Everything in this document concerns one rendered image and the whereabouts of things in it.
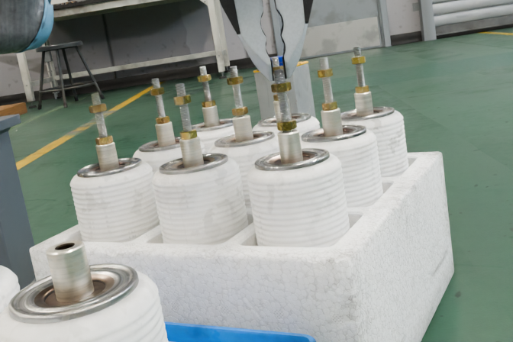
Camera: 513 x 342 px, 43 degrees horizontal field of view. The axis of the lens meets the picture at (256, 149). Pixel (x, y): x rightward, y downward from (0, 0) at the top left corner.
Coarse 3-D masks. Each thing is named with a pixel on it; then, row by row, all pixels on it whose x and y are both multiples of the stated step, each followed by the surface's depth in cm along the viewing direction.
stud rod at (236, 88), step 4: (232, 68) 79; (236, 68) 79; (232, 72) 79; (236, 72) 79; (232, 76) 79; (236, 76) 79; (236, 84) 79; (236, 88) 80; (236, 92) 80; (236, 96) 80; (240, 96) 80; (236, 100) 80; (240, 100) 80; (236, 104) 80; (240, 104) 80; (240, 116) 80; (244, 116) 80
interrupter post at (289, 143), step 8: (280, 136) 64; (288, 136) 64; (296, 136) 64; (280, 144) 65; (288, 144) 64; (296, 144) 64; (280, 152) 65; (288, 152) 64; (296, 152) 64; (288, 160) 64; (296, 160) 64
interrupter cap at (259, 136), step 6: (258, 132) 84; (264, 132) 83; (270, 132) 82; (222, 138) 83; (228, 138) 83; (234, 138) 83; (258, 138) 79; (264, 138) 78; (270, 138) 79; (216, 144) 80; (222, 144) 79; (228, 144) 78; (234, 144) 78; (240, 144) 78; (246, 144) 78
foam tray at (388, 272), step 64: (384, 192) 80; (128, 256) 68; (192, 256) 64; (256, 256) 61; (320, 256) 58; (384, 256) 65; (448, 256) 90; (192, 320) 66; (256, 320) 63; (320, 320) 59; (384, 320) 64
